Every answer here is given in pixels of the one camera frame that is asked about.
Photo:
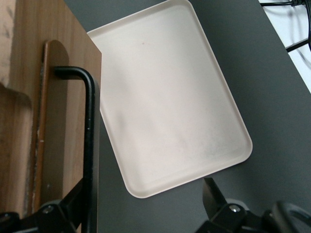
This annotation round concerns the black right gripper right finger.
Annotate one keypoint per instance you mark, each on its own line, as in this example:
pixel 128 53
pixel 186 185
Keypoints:
pixel 218 213

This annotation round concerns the beige rectangular plastic tray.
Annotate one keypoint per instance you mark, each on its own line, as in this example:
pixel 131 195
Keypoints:
pixel 170 97

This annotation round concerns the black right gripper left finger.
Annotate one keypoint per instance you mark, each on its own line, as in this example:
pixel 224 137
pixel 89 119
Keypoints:
pixel 56 216

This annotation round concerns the black stand leg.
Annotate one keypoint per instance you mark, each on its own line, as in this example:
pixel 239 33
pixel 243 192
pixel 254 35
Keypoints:
pixel 300 44

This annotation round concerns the oak wooden drawer cabinet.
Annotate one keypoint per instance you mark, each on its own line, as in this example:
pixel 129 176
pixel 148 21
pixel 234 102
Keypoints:
pixel 14 60

